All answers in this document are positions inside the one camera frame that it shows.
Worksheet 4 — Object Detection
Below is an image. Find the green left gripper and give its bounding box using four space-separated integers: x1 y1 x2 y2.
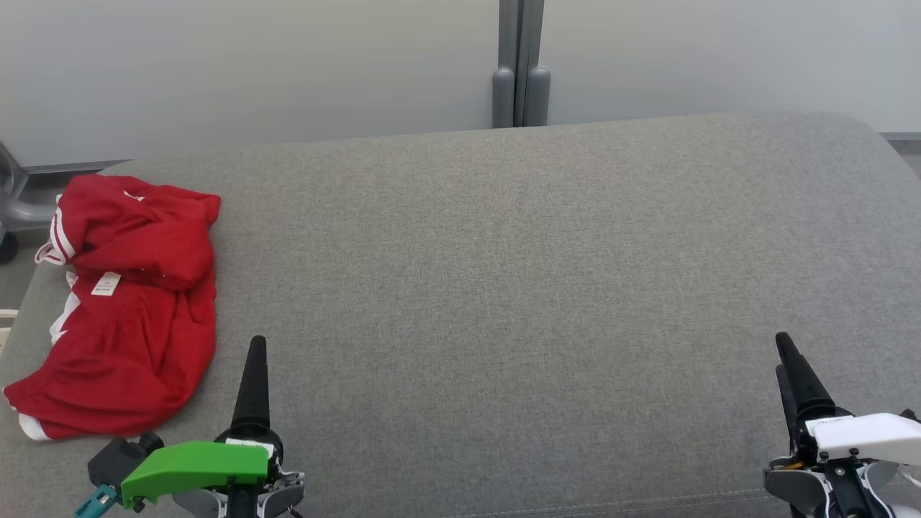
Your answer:
121 335 305 518

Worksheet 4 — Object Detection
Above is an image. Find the red basketball jersey white trim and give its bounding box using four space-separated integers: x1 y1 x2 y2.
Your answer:
35 174 222 297

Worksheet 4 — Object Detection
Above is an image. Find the grey partition post with foot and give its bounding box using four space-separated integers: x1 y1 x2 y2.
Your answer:
0 140 58 235

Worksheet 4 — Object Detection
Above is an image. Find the grey double partition post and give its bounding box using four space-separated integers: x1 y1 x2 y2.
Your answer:
492 0 551 128

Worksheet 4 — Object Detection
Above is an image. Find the left cable with teal plug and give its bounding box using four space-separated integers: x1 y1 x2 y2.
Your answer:
74 483 119 518

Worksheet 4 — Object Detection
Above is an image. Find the red shorts white stripe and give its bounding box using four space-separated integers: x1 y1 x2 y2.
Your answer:
4 268 218 441

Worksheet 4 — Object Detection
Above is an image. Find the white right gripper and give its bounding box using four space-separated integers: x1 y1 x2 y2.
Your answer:
764 332 921 518

